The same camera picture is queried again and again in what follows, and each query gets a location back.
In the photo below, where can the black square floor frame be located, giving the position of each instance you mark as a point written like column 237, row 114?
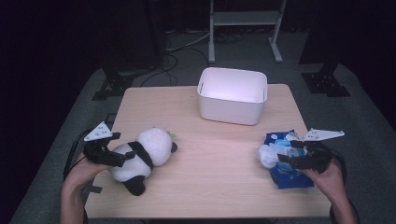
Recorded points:
column 111, row 118

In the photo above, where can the white wet wipe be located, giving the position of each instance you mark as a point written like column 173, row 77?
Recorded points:
column 267, row 157

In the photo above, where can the panda plush toy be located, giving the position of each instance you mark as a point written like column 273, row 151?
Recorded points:
column 152, row 146

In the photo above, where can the person's left hand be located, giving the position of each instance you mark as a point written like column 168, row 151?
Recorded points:
column 82, row 174

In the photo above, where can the black tape strip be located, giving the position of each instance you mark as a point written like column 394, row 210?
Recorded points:
column 93, row 188

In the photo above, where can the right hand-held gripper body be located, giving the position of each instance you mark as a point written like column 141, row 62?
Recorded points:
column 316, row 158

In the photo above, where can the black stand base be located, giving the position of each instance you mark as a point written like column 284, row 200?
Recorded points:
column 113, row 85
column 325, row 84

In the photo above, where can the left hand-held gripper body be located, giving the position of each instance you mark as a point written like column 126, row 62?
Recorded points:
column 99, row 154

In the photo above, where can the white plastic bin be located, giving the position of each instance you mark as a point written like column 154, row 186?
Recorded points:
column 232, row 96

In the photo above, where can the person's right hand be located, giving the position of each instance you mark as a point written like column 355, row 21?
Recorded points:
column 330, row 180

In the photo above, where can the blue wet wipes packet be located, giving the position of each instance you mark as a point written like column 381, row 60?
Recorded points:
column 292, row 180

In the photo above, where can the white metal stand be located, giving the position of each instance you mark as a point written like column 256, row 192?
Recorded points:
column 244, row 18

